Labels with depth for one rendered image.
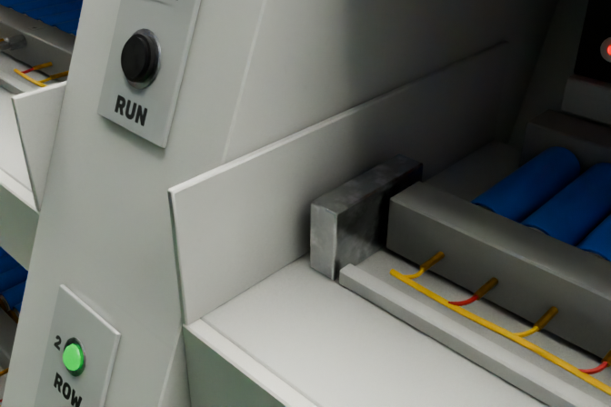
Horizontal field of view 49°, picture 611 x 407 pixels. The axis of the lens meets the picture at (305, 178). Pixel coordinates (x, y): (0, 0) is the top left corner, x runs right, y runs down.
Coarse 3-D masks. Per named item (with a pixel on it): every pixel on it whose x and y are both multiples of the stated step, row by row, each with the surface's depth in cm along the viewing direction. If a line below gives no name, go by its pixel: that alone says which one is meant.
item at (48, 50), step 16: (0, 16) 43; (16, 16) 43; (0, 32) 43; (16, 32) 41; (32, 32) 40; (48, 32) 40; (64, 32) 40; (32, 48) 40; (48, 48) 39; (64, 48) 38; (32, 64) 41; (48, 64) 39; (64, 64) 38; (32, 80) 38; (48, 80) 37; (64, 80) 39
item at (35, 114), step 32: (0, 64) 42; (0, 96) 38; (32, 96) 25; (0, 128) 34; (32, 128) 26; (0, 160) 31; (32, 160) 26; (0, 192) 30; (32, 192) 27; (0, 224) 32; (32, 224) 28
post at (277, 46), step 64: (256, 0) 20; (320, 0) 21; (384, 0) 24; (448, 0) 27; (512, 0) 30; (192, 64) 21; (256, 64) 20; (320, 64) 22; (384, 64) 25; (448, 64) 28; (512, 64) 33; (64, 128) 26; (192, 128) 21; (256, 128) 21; (512, 128) 35; (64, 192) 26; (128, 192) 24; (64, 256) 26; (128, 256) 23; (128, 320) 23; (128, 384) 23
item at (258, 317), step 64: (576, 64) 30; (320, 128) 23; (384, 128) 26; (448, 128) 30; (576, 128) 29; (192, 192) 20; (256, 192) 22; (320, 192) 24; (384, 192) 24; (448, 192) 29; (512, 192) 25; (576, 192) 25; (192, 256) 21; (256, 256) 23; (320, 256) 24; (384, 256) 25; (448, 256) 23; (512, 256) 21; (576, 256) 21; (192, 320) 22; (256, 320) 22; (320, 320) 22; (384, 320) 22; (448, 320) 21; (512, 320) 22; (576, 320) 20; (192, 384) 23; (256, 384) 20; (320, 384) 19; (384, 384) 19; (448, 384) 19; (512, 384) 19; (576, 384) 20
